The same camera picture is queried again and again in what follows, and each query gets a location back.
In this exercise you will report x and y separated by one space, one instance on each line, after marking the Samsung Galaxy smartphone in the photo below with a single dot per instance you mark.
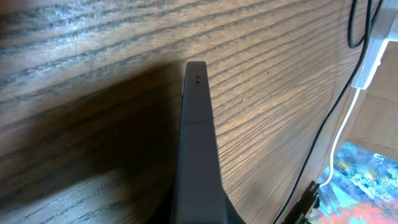
199 196

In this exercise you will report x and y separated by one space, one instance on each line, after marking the white power strip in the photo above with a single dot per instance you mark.
383 32

